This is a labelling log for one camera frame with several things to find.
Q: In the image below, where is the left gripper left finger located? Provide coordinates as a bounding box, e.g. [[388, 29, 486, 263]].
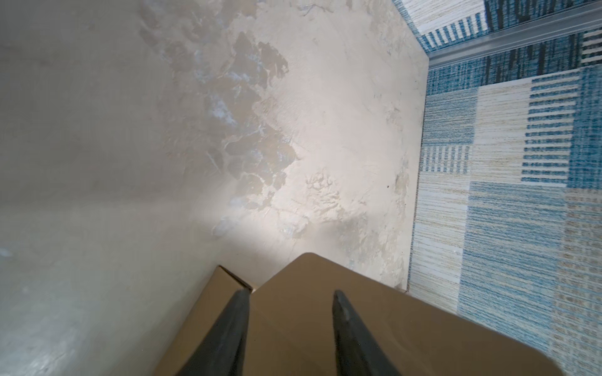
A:
[[177, 290, 250, 375]]

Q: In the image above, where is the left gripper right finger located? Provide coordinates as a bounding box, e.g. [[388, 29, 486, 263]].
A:
[[332, 290, 400, 376]]

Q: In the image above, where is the brown cardboard box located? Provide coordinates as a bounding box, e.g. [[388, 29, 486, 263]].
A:
[[154, 253, 561, 375]]

